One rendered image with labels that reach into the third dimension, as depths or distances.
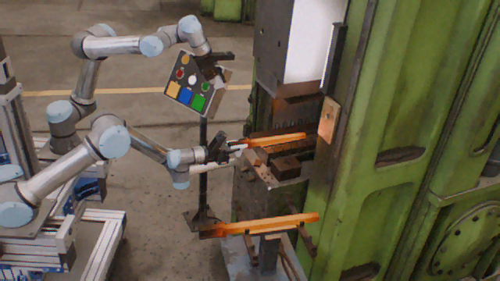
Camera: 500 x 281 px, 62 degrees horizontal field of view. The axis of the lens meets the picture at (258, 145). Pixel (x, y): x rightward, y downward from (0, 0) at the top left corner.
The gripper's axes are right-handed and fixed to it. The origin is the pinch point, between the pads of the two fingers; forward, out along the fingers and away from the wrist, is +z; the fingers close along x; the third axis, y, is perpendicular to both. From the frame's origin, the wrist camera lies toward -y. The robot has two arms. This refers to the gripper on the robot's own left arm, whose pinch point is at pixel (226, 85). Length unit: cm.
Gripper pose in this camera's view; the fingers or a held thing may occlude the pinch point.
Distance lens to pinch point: 188.4
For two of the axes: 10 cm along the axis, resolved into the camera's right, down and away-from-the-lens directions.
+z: 3.3, 6.6, 6.8
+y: -8.4, 5.3, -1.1
